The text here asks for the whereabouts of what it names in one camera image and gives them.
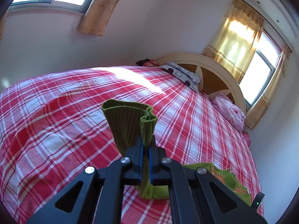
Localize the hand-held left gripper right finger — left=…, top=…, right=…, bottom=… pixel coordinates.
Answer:
left=149, top=142, right=267, bottom=224

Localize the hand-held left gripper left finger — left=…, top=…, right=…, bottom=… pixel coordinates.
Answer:
left=27, top=137, right=143, bottom=224

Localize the green knitted sweater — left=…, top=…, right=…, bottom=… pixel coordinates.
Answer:
left=101, top=99, right=252, bottom=200

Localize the pink cloth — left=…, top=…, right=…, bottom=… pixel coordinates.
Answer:
left=242, top=132, right=252, bottom=147

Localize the bed with red plaid sheet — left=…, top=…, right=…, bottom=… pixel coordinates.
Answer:
left=0, top=65, right=264, bottom=224

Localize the pink pillow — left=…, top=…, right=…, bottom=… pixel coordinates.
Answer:
left=211, top=93, right=246, bottom=132

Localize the grey patterned pillow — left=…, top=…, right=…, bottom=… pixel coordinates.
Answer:
left=160, top=61, right=202, bottom=92

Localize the red patterned pillow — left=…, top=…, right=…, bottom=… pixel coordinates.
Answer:
left=142, top=59, right=160, bottom=67

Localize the cream wooden headboard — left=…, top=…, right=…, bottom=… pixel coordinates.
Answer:
left=154, top=52, right=247, bottom=115

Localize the long yellow patterned curtain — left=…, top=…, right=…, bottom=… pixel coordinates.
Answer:
left=201, top=0, right=265, bottom=84

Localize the dark curtain rod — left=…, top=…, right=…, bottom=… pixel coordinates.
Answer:
left=232, top=0, right=293, bottom=53

